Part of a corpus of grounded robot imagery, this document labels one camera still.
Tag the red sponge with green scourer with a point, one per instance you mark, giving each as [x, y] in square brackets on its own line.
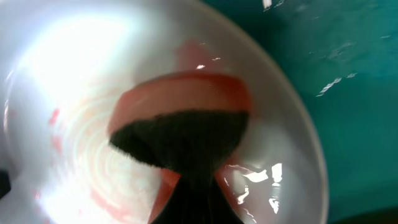
[189, 123]

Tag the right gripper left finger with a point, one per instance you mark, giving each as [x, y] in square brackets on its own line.
[181, 207]

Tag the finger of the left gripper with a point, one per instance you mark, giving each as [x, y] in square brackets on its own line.
[5, 183]

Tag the light blue plate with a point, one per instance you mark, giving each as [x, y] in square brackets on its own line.
[65, 64]

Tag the teal plastic tray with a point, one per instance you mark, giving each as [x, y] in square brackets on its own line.
[341, 56]

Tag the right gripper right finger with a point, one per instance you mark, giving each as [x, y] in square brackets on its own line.
[214, 207]

